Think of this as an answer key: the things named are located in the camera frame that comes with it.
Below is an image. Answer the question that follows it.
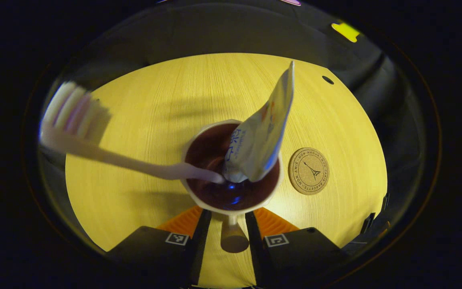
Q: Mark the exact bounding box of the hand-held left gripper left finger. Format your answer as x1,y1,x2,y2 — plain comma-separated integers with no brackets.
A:
105,206,212,287

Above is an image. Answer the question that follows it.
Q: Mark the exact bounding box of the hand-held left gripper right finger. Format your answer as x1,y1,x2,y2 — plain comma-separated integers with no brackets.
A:
245,207,348,287

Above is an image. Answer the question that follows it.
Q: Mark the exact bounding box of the white toothpaste tube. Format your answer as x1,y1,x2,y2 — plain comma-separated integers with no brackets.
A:
223,60,296,183

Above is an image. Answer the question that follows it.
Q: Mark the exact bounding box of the round cork coaster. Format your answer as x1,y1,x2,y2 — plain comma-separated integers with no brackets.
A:
288,147,330,195

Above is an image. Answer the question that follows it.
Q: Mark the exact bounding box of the white pink toothbrush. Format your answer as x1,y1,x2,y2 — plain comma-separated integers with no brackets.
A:
38,81,225,184

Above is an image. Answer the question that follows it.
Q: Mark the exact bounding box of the beige cup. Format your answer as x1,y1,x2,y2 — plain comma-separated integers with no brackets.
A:
181,119,284,253

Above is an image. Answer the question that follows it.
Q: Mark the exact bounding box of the black backdrop cloth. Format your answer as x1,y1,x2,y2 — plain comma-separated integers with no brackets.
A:
38,0,428,257

